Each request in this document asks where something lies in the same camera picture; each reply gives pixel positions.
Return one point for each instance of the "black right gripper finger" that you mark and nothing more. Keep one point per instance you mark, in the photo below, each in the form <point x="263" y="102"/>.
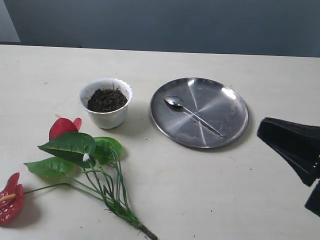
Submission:
<point x="298" y="144"/>
<point x="313" y="202"/>

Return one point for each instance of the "metal spork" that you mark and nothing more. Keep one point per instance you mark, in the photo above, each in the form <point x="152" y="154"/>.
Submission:
<point x="177" y="102"/>

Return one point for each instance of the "artificial anthurium plant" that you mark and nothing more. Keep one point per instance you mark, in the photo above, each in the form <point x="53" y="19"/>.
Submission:
<point x="90" y="165"/>

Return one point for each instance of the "white scalloped flower pot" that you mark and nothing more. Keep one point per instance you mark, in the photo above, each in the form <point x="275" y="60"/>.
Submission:
<point x="106" y="120"/>

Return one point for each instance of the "dark soil in pot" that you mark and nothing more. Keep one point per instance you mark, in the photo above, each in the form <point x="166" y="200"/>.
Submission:
<point x="106" y="100"/>

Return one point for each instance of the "round stainless steel plate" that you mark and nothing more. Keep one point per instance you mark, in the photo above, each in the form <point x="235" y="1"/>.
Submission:
<point x="217" y="104"/>

